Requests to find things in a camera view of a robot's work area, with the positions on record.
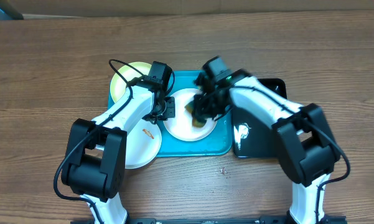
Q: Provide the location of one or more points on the yellow green scrub sponge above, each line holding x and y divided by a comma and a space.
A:
196, 122

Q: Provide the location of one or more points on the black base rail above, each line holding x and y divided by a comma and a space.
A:
261, 220

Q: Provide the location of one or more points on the dark object top left corner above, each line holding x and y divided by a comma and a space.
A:
8, 12

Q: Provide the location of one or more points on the teal plastic tray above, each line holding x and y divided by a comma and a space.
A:
217, 143

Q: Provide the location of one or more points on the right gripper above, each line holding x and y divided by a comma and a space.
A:
205, 114

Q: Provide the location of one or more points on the black water tray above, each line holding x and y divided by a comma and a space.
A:
252, 138

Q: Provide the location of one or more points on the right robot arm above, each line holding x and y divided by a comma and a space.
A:
303, 141

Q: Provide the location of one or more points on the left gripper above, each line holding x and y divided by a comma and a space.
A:
170, 113

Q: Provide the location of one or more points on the white plate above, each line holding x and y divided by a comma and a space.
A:
180, 126
143, 142

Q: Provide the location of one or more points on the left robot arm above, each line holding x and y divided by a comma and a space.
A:
94, 163

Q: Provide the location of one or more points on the yellow-green plate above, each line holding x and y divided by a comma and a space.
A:
118, 86

